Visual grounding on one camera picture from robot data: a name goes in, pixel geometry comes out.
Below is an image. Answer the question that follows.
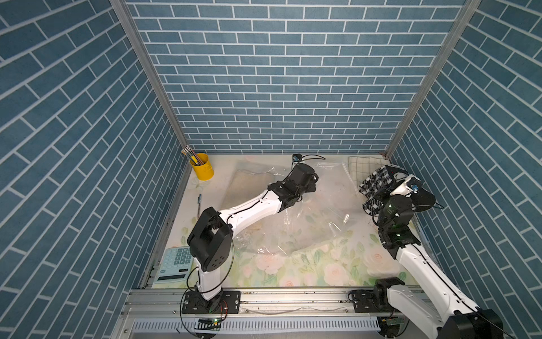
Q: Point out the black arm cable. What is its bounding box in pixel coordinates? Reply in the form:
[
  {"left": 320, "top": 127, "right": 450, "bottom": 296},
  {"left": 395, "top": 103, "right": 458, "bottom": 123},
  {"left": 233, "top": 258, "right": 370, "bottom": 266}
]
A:
[
  {"left": 410, "top": 243, "right": 517, "bottom": 339},
  {"left": 177, "top": 190, "right": 272, "bottom": 338}
]

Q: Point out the yellow pen cup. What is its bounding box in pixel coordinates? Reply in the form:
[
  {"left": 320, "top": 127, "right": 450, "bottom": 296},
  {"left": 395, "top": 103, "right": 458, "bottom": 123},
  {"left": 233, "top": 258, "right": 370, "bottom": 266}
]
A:
[{"left": 190, "top": 153, "right": 214, "bottom": 181}]

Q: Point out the black white knitted scarf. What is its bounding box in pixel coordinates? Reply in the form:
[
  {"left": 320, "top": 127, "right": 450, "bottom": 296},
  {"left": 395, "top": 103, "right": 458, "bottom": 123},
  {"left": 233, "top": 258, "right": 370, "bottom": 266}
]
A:
[{"left": 359, "top": 165, "right": 409, "bottom": 216}]

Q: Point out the aluminium front rail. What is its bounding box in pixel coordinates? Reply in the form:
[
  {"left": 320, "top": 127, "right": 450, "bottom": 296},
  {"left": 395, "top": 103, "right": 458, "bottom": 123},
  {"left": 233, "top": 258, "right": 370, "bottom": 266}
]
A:
[{"left": 109, "top": 287, "right": 484, "bottom": 339}]

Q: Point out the clear plastic vacuum bag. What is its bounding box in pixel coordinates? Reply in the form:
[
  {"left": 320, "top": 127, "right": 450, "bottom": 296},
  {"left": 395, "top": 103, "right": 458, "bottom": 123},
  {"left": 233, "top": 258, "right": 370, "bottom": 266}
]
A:
[{"left": 233, "top": 160, "right": 373, "bottom": 256}]

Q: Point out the beige fluffy scarf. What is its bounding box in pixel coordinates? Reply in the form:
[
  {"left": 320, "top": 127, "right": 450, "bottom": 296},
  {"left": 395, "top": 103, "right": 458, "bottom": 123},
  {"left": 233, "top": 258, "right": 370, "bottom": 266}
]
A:
[{"left": 220, "top": 169, "right": 277, "bottom": 210}]

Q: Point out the grey pen on table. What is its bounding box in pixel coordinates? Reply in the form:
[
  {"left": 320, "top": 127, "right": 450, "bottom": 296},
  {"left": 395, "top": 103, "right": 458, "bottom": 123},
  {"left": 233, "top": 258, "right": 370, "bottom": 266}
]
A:
[{"left": 196, "top": 194, "right": 202, "bottom": 218}]

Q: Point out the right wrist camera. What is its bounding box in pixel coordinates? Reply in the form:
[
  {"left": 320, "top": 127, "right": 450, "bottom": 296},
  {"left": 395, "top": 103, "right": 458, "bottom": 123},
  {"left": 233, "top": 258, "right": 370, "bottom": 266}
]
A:
[{"left": 405, "top": 175, "right": 423, "bottom": 194}]

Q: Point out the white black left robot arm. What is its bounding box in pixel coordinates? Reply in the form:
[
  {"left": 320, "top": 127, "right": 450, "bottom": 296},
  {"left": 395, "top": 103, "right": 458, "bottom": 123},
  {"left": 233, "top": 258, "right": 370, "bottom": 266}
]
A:
[{"left": 187, "top": 163, "right": 319, "bottom": 302}]

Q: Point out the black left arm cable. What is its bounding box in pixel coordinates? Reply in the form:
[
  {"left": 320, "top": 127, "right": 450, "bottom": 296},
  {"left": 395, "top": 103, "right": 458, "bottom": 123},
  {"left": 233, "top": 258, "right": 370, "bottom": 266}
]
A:
[{"left": 177, "top": 190, "right": 272, "bottom": 338}]

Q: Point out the cream checked folded towel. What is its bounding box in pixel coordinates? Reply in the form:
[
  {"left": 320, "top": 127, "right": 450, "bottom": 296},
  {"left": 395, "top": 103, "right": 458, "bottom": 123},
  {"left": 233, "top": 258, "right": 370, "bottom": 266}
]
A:
[{"left": 347, "top": 155, "right": 390, "bottom": 191}]

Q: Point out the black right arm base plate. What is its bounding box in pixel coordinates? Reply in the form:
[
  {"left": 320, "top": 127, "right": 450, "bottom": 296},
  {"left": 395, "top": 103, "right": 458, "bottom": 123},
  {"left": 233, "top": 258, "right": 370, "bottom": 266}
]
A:
[{"left": 347, "top": 290, "right": 399, "bottom": 314}]

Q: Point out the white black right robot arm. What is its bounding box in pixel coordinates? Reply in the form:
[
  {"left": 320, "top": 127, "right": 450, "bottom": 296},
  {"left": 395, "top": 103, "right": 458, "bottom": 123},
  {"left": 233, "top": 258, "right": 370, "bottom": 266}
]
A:
[{"left": 360, "top": 165, "right": 507, "bottom": 338}]

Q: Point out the light green calculator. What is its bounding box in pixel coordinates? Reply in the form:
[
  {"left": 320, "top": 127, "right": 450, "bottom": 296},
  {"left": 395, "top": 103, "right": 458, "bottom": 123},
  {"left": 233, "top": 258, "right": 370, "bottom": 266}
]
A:
[{"left": 155, "top": 247, "right": 193, "bottom": 284}]

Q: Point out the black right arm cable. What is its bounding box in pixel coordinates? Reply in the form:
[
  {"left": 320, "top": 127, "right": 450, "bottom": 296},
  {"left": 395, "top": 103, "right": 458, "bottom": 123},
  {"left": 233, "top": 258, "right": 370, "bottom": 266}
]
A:
[{"left": 410, "top": 243, "right": 517, "bottom": 339}]

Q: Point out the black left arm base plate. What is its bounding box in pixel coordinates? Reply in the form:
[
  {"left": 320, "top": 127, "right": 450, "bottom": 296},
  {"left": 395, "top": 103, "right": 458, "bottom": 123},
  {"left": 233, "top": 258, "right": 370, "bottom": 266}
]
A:
[{"left": 182, "top": 290, "right": 241, "bottom": 314}]

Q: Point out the floral table mat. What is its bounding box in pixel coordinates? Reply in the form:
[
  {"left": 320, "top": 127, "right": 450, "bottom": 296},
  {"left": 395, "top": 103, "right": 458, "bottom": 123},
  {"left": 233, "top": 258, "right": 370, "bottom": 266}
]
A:
[{"left": 167, "top": 155, "right": 416, "bottom": 288}]

